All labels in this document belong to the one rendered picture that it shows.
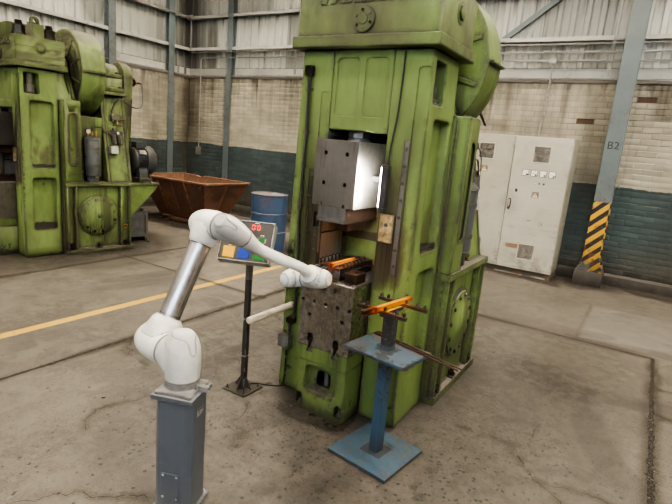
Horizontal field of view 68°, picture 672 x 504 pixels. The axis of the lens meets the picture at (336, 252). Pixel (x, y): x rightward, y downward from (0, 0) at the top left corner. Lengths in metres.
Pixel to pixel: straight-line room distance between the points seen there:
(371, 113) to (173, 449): 2.09
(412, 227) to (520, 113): 5.99
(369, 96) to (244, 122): 8.59
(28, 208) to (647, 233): 8.41
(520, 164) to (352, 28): 5.28
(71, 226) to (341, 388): 5.09
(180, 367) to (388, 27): 2.11
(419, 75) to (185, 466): 2.32
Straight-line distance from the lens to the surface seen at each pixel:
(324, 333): 3.17
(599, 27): 8.95
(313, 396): 3.39
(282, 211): 7.82
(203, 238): 2.47
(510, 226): 8.15
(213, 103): 12.28
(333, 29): 3.28
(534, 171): 8.05
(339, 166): 3.02
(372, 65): 3.15
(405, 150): 2.99
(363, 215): 3.22
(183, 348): 2.30
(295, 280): 2.74
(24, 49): 7.24
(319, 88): 3.31
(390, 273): 3.08
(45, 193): 7.40
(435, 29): 2.98
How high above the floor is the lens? 1.74
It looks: 12 degrees down
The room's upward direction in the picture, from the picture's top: 5 degrees clockwise
